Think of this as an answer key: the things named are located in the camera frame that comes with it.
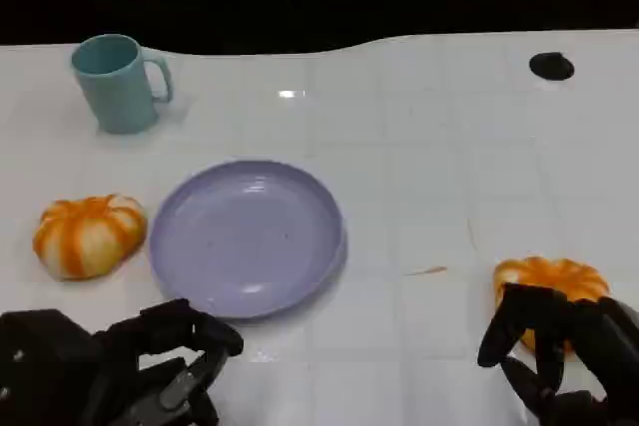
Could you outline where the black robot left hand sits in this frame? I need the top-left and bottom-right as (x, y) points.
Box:
(92, 297), (246, 426)

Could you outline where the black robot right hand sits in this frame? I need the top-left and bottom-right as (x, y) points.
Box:
(477, 282), (639, 426)

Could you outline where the orange and white bread roll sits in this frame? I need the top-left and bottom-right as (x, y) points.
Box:
(493, 256), (611, 353)
(32, 195), (149, 281)

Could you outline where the lilac plate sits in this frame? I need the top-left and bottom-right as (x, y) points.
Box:
(148, 160), (348, 321)

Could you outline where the pale green mug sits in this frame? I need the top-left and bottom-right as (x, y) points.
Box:
(69, 33), (175, 136)

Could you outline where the black round table grommet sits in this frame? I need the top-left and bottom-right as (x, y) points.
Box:
(528, 52), (575, 81)

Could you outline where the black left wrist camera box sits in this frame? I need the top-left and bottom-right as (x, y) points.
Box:
(0, 309), (109, 426)

